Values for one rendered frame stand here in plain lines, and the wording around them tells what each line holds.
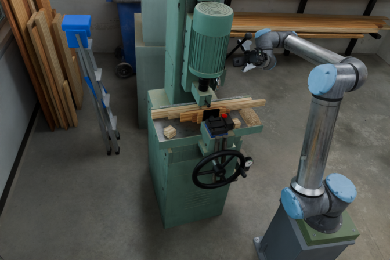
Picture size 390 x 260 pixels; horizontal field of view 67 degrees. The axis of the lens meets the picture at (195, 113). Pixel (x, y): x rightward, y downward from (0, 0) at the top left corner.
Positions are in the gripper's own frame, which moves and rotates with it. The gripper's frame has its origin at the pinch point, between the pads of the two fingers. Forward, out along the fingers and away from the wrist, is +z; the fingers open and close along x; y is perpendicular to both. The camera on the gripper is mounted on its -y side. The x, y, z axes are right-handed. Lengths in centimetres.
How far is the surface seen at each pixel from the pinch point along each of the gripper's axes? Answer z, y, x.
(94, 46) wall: -117, -240, -90
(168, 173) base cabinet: -2, -54, 54
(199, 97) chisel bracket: -1.1, -25.7, 15.0
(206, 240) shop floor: -43, -64, 109
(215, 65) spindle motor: 7.1, -9.4, 2.9
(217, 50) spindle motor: 10.8, -4.8, -2.5
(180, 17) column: 8.4, -23.5, -24.4
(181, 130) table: 2.4, -37.7, 30.6
